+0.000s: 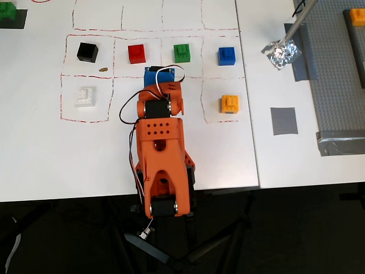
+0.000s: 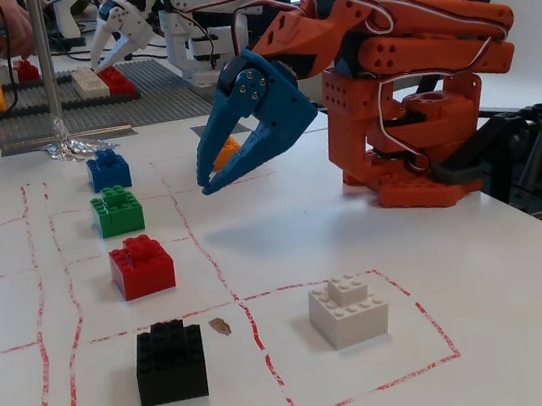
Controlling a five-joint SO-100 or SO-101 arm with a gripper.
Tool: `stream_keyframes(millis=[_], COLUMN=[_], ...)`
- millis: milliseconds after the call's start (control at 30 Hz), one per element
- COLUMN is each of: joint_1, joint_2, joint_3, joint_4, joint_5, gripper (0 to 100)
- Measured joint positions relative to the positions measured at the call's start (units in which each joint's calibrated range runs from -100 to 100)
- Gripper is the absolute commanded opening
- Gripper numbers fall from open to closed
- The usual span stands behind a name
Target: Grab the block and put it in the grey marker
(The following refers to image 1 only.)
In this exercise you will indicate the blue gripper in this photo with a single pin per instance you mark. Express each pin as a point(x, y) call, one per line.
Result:
point(157, 77)

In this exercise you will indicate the green lego block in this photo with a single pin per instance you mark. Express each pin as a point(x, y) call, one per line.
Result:
point(7, 11)
point(182, 53)

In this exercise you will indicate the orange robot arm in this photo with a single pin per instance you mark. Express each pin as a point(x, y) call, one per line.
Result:
point(159, 160)

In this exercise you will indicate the red lego block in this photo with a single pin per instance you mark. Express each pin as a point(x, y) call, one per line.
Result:
point(137, 53)

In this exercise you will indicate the black lego block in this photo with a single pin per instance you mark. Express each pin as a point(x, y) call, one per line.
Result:
point(87, 52)

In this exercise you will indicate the white lego block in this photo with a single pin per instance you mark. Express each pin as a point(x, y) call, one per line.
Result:
point(84, 96)

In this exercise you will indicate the blue lego block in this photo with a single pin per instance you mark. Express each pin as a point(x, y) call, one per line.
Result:
point(226, 56)

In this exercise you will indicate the yellow lego block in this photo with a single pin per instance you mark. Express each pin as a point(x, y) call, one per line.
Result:
point(230, 104)

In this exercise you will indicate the grey tape marker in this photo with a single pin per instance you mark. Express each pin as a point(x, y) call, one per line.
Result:
point(284, 121)

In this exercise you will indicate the orange lego block stack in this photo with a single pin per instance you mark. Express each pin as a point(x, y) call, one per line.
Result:
point(357, 17)

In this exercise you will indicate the brown crumb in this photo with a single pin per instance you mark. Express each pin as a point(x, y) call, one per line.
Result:
point(103, 69)

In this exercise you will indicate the crumpled aluminium foil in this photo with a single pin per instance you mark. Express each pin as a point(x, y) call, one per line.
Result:
point(282, 55)

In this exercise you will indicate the metal pole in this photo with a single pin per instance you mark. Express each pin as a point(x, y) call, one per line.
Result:
point(299, 23)

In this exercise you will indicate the black tripod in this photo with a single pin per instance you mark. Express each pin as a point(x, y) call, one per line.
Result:
point(199, 245)

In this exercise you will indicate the grey lego baseplate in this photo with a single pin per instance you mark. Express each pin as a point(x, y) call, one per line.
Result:
point(328, 71)

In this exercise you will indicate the dark narrow lego plate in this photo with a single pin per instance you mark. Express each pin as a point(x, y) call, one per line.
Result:
point(355, 57)

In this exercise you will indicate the grey duct tape strip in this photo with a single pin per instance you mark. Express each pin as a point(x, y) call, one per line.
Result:
point(300, 68)
point(340, 144)

